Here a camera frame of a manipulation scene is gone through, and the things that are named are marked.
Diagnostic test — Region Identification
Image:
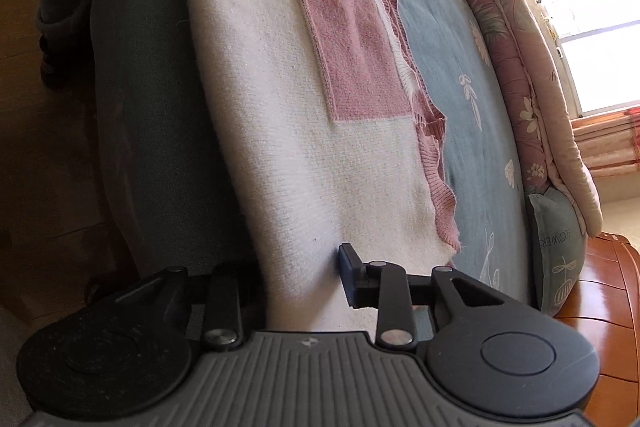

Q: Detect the teal floral bed sheet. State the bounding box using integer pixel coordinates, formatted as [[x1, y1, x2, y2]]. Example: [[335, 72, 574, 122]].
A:
[[91, 0, 530, 301]]

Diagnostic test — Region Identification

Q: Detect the teal flowers pillow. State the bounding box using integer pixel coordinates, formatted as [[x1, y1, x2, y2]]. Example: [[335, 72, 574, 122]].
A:
[[527, 187, 587, 317]]

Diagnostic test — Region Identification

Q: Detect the pink and cream sweater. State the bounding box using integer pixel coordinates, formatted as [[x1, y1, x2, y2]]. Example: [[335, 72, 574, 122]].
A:
[[188, 0, 460, 332]]

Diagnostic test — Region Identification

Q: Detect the wooden headboard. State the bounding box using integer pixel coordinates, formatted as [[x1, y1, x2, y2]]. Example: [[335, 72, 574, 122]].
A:
[[555, 233, 639, 426]]

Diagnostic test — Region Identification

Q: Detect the folded pink floral quilt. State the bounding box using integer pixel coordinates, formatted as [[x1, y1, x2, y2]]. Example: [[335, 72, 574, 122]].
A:
[[466, 0, 602, 237]]

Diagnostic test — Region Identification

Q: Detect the right striped curtain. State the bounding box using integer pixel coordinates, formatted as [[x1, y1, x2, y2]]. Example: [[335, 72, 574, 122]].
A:
[[572, 105, 640, 178]]

